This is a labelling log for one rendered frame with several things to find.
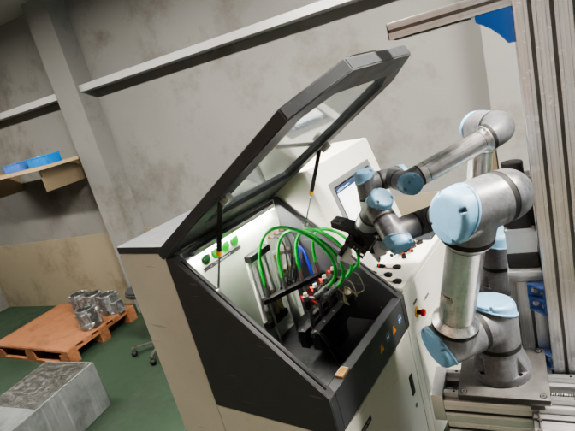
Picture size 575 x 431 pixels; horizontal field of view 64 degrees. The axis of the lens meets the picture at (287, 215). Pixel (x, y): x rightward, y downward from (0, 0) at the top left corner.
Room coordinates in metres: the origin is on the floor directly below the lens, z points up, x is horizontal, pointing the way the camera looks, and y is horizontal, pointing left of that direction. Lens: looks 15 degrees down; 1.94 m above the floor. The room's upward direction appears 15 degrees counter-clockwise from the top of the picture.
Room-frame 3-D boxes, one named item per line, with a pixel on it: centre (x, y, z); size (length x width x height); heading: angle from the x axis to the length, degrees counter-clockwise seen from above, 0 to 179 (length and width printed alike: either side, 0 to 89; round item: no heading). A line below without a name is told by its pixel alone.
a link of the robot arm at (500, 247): (1.53, -0.71, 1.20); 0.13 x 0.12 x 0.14; 7
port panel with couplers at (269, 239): (2.06, 0.07, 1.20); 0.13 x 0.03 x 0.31; 142
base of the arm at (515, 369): (1.09, -0.47, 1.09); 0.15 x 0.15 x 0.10
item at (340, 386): (1.56, -0.17, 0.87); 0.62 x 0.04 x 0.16; 142
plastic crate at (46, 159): (4.65, 2.17, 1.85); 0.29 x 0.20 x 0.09; 62
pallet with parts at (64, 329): (4.58, 2.62, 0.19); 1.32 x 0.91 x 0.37; 62
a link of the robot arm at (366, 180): (1.61, -0.31, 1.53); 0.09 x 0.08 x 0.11; 97
